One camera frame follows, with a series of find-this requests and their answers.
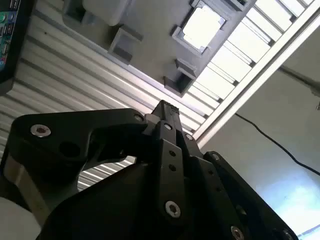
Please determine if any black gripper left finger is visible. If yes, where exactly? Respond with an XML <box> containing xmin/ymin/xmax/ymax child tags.
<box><xmin>4</xmin><ymin>99</ymin><xmax>186</xmax><ymax>224</ymax></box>

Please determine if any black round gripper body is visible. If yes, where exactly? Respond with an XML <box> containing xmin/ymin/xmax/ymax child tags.
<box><xmin>37</xmin><ymin>162</ymin><xmax>226</xmax><ymax>240</ymax></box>

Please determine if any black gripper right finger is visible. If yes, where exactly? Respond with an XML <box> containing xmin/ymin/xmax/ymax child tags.
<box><xmin>171</xmin><ymin>105</ymin><xmax>299</xmax><ymax>240</ymax></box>

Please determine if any silver square CPU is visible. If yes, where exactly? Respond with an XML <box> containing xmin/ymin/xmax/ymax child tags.
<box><xmin>181</xmin><ymin>6</ymin><xmax>226</xmax><ymax>50</ymax></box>

